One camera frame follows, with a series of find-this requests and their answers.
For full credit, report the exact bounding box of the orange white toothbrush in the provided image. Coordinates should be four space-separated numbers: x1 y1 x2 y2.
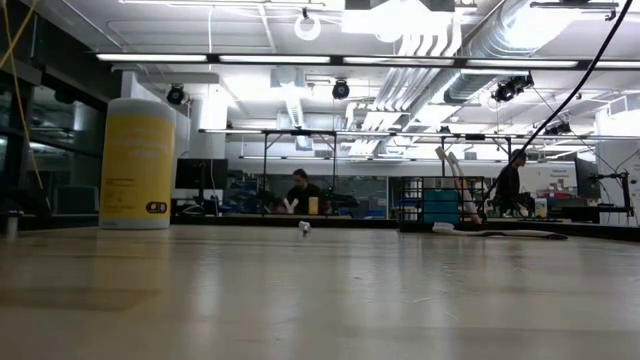
446 151 484 225
433 145 481 225

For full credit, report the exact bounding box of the black monitor on arm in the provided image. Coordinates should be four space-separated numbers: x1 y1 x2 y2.
573 156 635 219

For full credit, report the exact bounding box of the person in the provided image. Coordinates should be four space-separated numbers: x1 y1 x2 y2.
283 168 326 216
492 148 536 217

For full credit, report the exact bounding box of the black computer monitor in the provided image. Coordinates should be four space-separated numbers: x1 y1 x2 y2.
174 158 230 215

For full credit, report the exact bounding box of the yellow cylindrical can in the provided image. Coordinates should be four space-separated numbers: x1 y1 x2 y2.
98 97 177 231

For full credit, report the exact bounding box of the long light bar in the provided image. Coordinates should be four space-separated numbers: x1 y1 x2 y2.
94 52 640 70

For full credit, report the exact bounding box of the black metal frame station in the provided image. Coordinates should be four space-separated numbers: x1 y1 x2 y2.
259 128 339 217

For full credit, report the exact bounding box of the black aluminium table frame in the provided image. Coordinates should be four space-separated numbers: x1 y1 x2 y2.
0 212 640 244

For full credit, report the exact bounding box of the black wire basket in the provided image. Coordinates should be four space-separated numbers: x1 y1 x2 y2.
398 174 487 234

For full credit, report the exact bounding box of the white hanging ring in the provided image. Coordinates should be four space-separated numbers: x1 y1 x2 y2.
293 12 323 42

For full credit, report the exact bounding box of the silver air duct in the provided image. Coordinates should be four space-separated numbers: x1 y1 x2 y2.
442 0 556 106

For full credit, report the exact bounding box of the black cable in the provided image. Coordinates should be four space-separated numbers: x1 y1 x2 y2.
483 0 635 201

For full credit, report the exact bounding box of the yellow hanging cable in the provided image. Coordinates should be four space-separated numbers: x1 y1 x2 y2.
0 0 55 216

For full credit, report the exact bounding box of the small grey post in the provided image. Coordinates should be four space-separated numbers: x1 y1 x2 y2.
3 209 24 237

